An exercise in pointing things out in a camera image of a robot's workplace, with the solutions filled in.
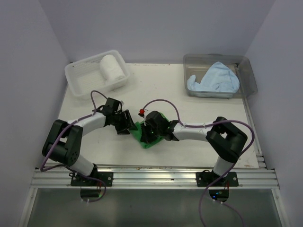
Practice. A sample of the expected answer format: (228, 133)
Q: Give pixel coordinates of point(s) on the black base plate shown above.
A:
(97, 179)
(204, 178)

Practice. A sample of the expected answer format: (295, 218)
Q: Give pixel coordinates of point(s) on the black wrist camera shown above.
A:
(111, 107)
(156, 120)

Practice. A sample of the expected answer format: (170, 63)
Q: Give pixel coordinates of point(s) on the white towel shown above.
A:
(110, 69)

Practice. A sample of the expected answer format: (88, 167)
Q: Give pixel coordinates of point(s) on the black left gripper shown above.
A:
(127, 122)

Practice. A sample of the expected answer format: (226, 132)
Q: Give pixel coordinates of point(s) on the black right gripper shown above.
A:
(145, 137)

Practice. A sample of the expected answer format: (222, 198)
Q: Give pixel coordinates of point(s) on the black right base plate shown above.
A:
(204, 178)

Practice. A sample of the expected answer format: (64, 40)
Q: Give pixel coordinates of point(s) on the white plastic basket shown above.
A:
(83, 76)

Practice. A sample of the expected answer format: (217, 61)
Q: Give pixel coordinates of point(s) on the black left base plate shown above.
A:
(97, 179)

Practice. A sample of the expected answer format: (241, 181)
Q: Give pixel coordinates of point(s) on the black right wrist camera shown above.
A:
(156, 120)

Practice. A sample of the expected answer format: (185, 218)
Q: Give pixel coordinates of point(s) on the aluminium mounting rail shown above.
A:
(159, 177)

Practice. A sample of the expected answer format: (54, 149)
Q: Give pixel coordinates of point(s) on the grey transparent plastic bin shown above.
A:
(198, 64)

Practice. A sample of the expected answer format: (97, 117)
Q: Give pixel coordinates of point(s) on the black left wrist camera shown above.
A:
(111, 107)

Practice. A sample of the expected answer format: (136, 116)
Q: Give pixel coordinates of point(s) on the light blue towel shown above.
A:
(218, 78)

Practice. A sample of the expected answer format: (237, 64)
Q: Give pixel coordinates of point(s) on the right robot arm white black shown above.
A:
(224, 137)

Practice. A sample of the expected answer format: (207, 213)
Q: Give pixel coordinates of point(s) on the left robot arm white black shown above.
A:
(63, 143)

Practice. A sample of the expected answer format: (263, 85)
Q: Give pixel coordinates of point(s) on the green towel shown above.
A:
(137, 133)

